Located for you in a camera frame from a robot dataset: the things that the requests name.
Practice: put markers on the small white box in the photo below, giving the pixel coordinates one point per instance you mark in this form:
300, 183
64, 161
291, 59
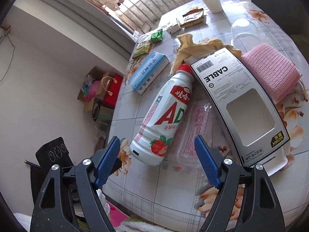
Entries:
173, 26

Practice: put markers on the grey cable packaging box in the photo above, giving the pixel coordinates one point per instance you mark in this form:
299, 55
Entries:
249, 116

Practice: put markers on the clear plastic dome lid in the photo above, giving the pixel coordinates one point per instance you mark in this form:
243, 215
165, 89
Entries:
245, 35

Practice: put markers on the blue white medicine box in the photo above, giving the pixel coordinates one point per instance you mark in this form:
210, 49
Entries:
146, 70

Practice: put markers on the floral tablecloth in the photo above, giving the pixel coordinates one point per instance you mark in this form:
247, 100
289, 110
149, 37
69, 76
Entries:
170, 194

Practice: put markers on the pink knitted cloth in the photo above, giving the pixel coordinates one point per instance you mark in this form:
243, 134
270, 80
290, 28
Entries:
276, 73

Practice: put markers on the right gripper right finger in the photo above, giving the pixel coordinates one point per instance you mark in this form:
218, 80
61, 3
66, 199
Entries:
244, 191

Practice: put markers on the brown torn cardboard packet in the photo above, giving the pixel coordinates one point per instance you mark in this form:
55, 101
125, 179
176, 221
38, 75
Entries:
191, 18

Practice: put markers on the green pale snack packet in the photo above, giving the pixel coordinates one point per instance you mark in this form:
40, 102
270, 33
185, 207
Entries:
142, 49

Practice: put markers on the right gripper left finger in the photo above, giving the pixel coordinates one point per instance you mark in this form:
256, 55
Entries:
54, 210

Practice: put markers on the red paper gift bag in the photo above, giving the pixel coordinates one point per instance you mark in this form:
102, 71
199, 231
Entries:
111, 87

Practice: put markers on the grey side cabinet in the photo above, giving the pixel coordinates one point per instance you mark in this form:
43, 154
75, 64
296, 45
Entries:
290, 15

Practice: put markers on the brown cardboard box with clothes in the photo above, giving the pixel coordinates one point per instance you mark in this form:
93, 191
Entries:
92, 88

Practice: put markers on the pink floral floor mat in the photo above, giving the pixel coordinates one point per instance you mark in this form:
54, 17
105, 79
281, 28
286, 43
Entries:
116, 215

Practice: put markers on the yellow cloth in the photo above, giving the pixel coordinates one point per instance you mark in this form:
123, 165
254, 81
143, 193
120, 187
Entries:
189, 49

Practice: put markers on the small green snack packet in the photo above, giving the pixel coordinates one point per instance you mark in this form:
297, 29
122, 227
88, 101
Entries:
156, 36

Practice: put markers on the white strawberry milk bottle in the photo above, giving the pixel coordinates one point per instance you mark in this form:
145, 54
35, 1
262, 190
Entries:
163, 118

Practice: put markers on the clear plastic wrapper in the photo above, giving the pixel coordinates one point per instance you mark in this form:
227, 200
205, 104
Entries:
198, 120

